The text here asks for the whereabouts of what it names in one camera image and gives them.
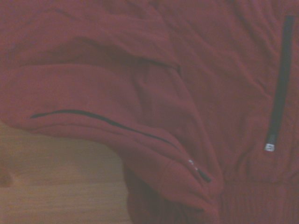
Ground rust red shorts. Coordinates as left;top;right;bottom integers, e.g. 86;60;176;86
0;0;299;224

